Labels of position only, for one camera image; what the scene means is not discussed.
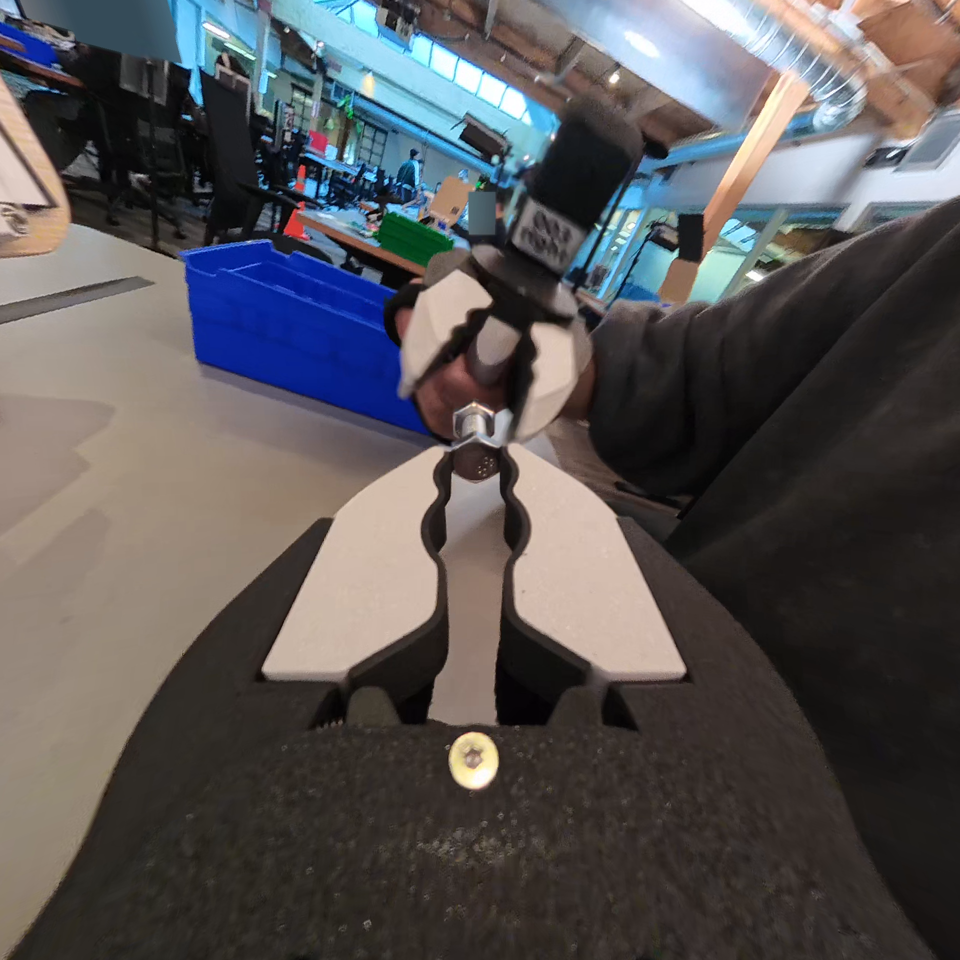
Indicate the blue plastic bin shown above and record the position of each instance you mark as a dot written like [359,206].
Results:
[285,323]

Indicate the printed instruction sheet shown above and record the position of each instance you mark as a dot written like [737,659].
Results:
[23,188]

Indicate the silver ventilation duct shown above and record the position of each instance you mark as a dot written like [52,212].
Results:
[803,60]

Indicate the silver hex nut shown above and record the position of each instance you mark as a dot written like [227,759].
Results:
[480,423]

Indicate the wooden table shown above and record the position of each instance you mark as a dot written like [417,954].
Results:
[360,240]

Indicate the green crate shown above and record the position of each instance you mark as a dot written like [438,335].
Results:
[416,237]

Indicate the person's dark clothing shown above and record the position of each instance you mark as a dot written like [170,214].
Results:
[855,690]

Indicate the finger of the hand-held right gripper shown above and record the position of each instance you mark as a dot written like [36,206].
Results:
[555,375]
[435,330]

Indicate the person's right forearm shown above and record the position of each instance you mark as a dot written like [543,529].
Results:
[780,360]

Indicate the grey desk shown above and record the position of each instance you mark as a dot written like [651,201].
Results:
[135,495]

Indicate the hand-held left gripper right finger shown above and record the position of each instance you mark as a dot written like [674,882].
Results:
[600,593]

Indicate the wooden beam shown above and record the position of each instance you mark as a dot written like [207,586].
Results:
[743,173]

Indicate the person's right hand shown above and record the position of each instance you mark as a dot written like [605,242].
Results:
[450,398]

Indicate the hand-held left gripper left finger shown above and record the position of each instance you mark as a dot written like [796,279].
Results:
[353,593]

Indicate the black office chair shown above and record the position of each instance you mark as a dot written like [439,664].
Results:
[128,135]
[240,150]

